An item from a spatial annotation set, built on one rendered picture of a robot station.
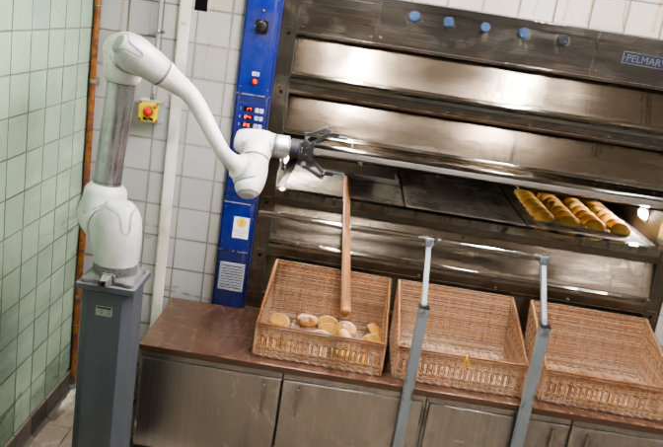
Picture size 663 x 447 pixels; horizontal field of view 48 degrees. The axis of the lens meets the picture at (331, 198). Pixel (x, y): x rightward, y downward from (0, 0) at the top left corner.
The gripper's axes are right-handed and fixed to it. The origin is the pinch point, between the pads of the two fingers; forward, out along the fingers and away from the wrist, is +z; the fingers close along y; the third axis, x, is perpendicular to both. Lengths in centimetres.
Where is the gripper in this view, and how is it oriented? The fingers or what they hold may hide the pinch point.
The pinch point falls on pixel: (342, 156)
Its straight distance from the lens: 282.5
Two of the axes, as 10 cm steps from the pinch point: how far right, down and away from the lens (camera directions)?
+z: 9.9, 1.5, 0.0
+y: -1.5, 9.6, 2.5
